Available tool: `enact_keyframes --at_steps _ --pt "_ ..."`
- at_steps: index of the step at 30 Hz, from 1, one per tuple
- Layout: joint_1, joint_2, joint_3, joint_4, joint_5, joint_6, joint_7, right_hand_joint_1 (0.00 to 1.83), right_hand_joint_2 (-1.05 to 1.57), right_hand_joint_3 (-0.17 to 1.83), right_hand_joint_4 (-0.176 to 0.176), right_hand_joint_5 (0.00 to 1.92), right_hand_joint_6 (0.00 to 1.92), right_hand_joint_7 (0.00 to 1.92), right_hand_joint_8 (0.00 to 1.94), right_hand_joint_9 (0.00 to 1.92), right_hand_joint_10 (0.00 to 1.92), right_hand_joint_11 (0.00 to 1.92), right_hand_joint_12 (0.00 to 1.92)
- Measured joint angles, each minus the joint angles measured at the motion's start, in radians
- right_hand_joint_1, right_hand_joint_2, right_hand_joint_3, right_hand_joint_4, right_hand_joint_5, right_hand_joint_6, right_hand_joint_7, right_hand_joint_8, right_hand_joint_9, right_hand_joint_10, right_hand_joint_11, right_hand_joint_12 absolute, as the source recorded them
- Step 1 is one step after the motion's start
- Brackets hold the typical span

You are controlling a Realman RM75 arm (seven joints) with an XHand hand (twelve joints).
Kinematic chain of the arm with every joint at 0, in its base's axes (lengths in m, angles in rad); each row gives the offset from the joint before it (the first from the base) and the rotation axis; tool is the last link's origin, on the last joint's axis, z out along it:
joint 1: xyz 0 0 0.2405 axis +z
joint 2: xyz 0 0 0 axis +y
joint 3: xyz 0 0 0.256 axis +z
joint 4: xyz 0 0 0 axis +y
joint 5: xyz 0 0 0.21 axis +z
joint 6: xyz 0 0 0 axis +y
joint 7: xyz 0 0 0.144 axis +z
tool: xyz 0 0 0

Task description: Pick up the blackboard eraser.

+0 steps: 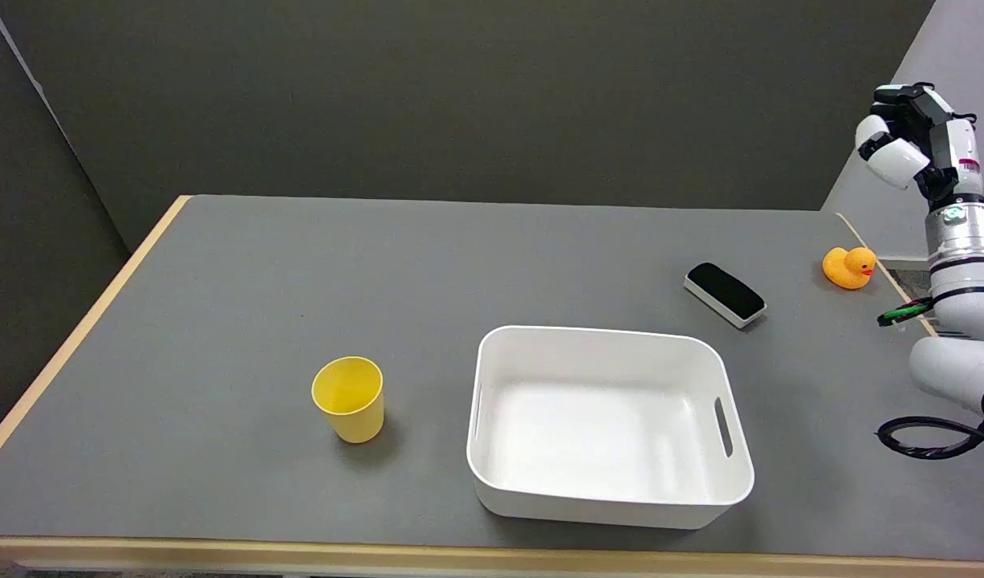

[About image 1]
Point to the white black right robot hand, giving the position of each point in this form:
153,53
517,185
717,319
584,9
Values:
931,143

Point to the black white blackboard eraser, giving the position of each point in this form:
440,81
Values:
725,294

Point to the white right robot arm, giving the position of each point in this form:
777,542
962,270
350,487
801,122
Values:
964,289

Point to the yellow rubber duck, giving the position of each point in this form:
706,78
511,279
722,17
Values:
848,267

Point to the white plastic storage bin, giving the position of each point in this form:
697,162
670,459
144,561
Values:
608,425

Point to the yellow plastic cup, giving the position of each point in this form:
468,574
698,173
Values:
349,398

